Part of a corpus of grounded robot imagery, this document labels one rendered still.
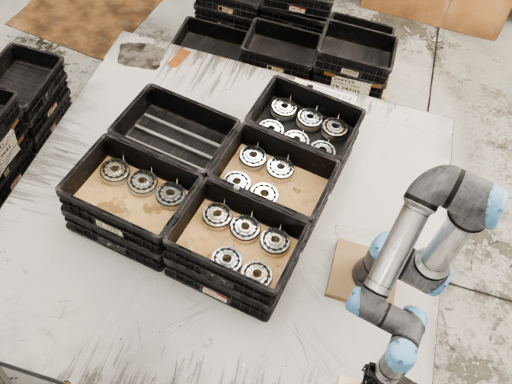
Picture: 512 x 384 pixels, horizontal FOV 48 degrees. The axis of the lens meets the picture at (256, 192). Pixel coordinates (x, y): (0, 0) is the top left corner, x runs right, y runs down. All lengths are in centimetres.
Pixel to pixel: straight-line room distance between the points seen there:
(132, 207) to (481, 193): 112
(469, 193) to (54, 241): 138
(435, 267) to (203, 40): 219
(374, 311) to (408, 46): 292
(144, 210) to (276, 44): 168
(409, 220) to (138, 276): 95
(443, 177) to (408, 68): 257
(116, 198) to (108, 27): 218
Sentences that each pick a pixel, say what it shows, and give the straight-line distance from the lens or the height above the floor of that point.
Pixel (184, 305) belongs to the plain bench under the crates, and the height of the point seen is 70.
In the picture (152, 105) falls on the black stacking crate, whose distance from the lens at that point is 235.
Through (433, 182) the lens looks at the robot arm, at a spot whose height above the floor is 135.
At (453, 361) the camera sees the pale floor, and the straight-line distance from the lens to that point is 292.
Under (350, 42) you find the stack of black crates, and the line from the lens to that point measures 336.
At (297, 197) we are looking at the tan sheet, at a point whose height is 83.
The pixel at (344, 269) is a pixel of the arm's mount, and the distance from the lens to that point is 209.
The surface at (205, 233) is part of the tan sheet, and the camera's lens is 197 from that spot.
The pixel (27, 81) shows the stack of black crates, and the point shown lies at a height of 38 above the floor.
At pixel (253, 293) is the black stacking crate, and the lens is 184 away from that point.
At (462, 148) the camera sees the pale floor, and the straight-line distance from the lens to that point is 373.
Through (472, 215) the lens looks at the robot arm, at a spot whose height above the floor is 131.
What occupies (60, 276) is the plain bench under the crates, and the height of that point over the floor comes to 70.
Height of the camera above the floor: 249
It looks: 53 degrees down
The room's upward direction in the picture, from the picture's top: 10 degrees clockwise
